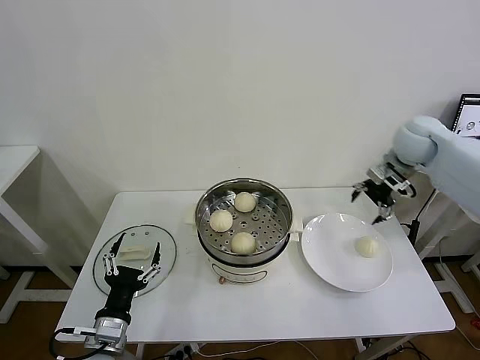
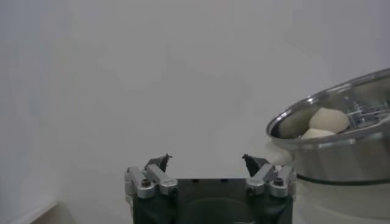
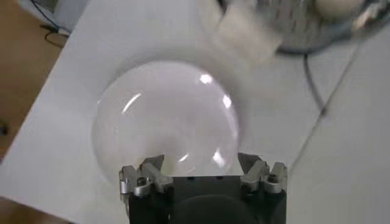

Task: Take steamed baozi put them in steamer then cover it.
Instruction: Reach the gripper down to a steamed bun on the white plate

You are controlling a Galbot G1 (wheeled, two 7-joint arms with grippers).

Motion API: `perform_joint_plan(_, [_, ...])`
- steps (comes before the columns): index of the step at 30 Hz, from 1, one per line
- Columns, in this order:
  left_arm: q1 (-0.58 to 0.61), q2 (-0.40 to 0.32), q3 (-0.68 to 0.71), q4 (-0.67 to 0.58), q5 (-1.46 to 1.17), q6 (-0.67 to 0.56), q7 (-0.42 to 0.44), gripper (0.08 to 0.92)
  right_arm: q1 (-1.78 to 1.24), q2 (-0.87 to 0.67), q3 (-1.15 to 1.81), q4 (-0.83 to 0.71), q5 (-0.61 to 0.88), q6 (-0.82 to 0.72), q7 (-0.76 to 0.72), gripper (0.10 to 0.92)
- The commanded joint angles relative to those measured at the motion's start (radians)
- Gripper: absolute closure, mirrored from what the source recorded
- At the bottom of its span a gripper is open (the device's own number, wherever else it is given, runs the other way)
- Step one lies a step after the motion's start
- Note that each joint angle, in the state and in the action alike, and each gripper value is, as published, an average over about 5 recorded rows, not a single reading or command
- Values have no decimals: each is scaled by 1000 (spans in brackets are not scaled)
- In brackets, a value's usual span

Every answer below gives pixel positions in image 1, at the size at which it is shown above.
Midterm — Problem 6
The black floor cable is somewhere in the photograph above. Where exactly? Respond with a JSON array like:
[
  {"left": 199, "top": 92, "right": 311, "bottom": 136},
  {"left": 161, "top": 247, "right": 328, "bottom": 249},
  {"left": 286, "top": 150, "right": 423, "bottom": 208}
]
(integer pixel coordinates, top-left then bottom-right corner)
[{"left": 389, "top": 339, "right": 427, "bottom": 360}]

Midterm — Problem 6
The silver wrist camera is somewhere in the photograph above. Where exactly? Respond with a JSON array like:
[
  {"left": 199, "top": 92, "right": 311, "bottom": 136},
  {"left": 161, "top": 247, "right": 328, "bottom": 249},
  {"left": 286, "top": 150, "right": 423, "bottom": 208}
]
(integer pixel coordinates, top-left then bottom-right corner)
[
  {"left": 61, "top": 325, "right": 99, "bottom": 339},
  {"left": 367, "top": 160, "right": 417, "bottom": 198}
]

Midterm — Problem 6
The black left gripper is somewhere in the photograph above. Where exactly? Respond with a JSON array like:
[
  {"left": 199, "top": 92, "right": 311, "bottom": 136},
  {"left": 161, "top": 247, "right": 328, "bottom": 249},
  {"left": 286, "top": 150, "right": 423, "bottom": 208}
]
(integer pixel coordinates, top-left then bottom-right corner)
[{"left": 96, "top": 232, "right": 161, "bottom": 323}]

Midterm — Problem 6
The white side table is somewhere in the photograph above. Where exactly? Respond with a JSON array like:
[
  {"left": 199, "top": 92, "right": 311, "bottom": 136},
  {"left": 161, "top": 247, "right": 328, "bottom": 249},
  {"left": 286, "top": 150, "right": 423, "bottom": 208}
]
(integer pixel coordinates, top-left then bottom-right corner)
[{"left": 0, "top": 144, "right": 82, "bottom": 323}]

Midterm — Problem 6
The white laptop cable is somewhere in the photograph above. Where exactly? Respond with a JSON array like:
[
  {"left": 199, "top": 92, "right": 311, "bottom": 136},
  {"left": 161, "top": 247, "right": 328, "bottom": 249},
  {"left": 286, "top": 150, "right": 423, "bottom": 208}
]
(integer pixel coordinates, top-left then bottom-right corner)
[{"left": 415, "top": 188, "right": 439, "bottom": 223}]

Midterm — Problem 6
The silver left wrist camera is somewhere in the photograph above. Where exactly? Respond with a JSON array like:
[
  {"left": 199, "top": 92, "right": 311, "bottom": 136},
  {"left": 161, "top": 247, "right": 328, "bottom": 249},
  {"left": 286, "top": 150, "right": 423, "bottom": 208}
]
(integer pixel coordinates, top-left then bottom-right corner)
[{"left": 61, "top": 325, "right": 99, "bottom": 339}]

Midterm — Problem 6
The white round plate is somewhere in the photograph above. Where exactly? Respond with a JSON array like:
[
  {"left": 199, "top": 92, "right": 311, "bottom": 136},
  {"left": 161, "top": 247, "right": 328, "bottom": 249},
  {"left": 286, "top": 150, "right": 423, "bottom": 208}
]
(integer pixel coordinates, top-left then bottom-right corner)
[{"left": 301, "top": 212, "right": 395, "bottom": 293}]

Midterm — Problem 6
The open grey laptop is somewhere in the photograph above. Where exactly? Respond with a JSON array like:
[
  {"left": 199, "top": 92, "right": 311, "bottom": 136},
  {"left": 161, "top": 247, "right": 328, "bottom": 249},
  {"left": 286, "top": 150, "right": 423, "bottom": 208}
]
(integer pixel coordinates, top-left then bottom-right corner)
[{"left": 451, "top": 93, "right": 480, "bottom": 139}]

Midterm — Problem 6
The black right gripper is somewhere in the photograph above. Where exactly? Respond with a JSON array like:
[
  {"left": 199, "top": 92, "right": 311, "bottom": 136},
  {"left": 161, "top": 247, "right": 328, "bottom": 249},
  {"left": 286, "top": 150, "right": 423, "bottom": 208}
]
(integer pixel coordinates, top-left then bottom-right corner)
[{"left": 350, "top": 179, "right": 395, "bottom": 226}]

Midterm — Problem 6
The black cable connector block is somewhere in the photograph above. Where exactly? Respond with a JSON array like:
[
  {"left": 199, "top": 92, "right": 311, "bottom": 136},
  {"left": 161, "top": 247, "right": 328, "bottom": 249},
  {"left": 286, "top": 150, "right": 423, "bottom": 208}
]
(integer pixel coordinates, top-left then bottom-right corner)
[{"left": 400, "top": 219, "right": 421, "bottom": 245}]

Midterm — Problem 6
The glass lid with cream handle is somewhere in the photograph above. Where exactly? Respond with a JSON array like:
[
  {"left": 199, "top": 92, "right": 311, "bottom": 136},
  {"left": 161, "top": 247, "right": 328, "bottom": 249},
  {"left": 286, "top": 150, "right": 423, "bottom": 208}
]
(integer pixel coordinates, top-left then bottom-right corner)
[{"left": 92, "top": 223, "right": 178, "bottom": 300}]

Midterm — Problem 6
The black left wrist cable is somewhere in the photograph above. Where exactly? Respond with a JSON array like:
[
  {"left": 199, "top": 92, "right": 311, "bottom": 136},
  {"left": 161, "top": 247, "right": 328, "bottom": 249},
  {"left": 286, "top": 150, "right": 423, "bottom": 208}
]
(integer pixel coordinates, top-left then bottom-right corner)
[{"left": 50, "top": 328, "right": 98, "bottom": 353}]

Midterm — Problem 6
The white steamed baozi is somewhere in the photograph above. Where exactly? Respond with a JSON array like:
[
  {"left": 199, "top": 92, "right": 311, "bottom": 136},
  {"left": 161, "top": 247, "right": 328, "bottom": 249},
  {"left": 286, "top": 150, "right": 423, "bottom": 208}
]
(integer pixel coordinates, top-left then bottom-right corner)
[
  {"left": 230, "top": 231, "right": 258, "bottom": 256},
  {"left": 234, "top": 191, "right": 258, "bottom": 214},
  {"left": 355, "top": 235, "right": 381, "bottom": 260},
  {"left": 208, "top": 208, "right": 233, "bottom": 233}
]

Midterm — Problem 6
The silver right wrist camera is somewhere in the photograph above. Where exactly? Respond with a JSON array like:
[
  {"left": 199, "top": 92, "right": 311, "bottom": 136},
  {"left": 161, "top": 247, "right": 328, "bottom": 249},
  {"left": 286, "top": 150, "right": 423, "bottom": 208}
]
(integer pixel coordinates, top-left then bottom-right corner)
[{"left": 367, "top": 160, "right": 417, "bottom": 198}]

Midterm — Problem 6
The steel perforated steamer basket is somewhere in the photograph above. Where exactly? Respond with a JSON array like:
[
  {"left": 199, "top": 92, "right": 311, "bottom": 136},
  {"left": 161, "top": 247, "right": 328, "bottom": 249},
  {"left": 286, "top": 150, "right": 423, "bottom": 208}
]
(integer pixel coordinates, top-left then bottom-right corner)
[{"left": 185, "top": 178, "right": 304, "bottom": 266}]

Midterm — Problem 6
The white floor power strip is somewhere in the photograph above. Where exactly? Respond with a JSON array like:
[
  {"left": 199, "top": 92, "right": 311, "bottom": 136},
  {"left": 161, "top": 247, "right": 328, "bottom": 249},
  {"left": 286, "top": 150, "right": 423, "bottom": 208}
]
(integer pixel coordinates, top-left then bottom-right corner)
[{"left": 164, "top": 343, "right": 200, "bottom": 358}]

